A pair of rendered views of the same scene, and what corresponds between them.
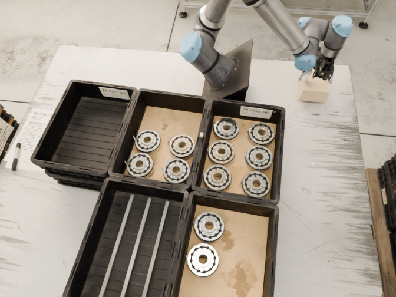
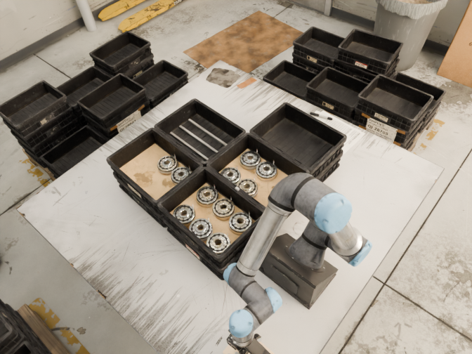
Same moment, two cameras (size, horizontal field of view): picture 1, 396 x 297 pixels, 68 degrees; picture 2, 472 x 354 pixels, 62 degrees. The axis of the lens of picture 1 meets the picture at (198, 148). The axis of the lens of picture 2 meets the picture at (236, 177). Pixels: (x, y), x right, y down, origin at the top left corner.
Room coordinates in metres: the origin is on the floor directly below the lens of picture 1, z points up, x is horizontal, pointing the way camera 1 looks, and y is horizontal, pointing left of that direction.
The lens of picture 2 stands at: (1.13, -0.89, 2.35)
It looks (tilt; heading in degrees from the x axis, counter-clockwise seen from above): 52 degrees down; 123
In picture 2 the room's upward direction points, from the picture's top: 5 degrees counter-clockwise
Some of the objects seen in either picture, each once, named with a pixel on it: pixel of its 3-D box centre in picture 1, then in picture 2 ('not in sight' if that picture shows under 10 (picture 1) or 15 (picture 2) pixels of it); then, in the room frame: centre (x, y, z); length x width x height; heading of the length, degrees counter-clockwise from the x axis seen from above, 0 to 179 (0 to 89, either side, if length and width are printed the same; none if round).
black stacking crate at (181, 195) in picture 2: (239, 153); (212, 216); (0.51, -0.16, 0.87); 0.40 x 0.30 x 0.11; 166
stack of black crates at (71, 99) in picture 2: not in sight; (90, 102); (-1.15, 0.58, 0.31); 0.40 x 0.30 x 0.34; 79
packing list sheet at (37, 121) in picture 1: (38, 137); (331, 130); (0.75, 0.74, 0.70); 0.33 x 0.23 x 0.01; 169
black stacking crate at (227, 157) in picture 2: (163, 141); (257, 176); (0.59, 0.13, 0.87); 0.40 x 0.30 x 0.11; 166
